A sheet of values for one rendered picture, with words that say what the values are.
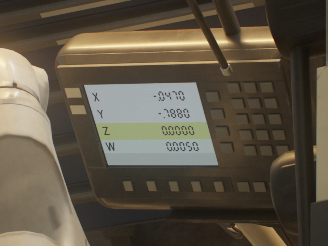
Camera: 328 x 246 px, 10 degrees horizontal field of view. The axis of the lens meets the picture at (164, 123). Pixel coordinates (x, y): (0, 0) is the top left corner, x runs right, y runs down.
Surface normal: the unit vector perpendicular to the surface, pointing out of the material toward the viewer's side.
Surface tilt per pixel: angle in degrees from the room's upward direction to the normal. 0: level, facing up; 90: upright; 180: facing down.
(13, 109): 36
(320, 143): 0
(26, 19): 90
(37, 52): 90
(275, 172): 25
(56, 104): 90
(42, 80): 50
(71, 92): 70
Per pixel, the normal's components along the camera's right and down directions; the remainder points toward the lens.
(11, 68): 0.32, -0.75
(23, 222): -0.32, -0.32
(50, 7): -0.30, 0.26
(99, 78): -0.40, 0.50
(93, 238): -0.36, -0.65
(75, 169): -0.11, 0.75
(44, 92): 0.48, -0.26
